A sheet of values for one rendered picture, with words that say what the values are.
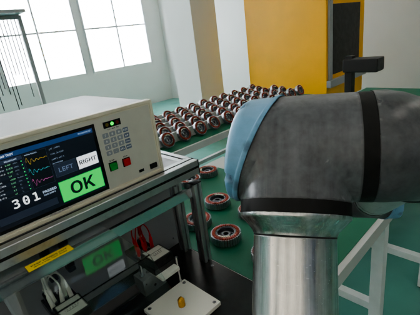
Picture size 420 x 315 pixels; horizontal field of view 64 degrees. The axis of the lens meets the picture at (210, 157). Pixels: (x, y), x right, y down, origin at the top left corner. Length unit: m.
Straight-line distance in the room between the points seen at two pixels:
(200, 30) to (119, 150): 3.90
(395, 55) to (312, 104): 5.43
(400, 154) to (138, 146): 0.69
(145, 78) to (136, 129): 7.63
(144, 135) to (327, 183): 0.65
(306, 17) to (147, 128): 3.42
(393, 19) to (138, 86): 5.43
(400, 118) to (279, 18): 4.04
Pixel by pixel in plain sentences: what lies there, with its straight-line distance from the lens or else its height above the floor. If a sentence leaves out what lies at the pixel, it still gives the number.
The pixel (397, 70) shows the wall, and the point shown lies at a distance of 5.78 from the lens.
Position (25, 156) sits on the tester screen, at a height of 1.27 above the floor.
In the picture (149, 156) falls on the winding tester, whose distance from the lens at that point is 0.93.
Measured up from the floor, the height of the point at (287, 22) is 1.47.
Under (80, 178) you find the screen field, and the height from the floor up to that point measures 1.18.
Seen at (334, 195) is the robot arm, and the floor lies 1.31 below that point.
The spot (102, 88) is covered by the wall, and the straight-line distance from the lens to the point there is 7.92.
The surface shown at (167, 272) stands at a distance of 0.95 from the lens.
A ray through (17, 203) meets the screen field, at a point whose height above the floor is 1.18.
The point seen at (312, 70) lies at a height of 0.92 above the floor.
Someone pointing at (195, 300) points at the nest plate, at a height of 0.78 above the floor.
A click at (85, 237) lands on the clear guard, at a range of 0.83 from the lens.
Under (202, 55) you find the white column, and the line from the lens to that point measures 4.68.
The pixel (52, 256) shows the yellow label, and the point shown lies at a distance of 0.81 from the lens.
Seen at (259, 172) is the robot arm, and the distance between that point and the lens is 0.33.
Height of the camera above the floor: 1.46
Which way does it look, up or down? 20 degrees down
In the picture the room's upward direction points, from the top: 7 degrees counter-clockwise
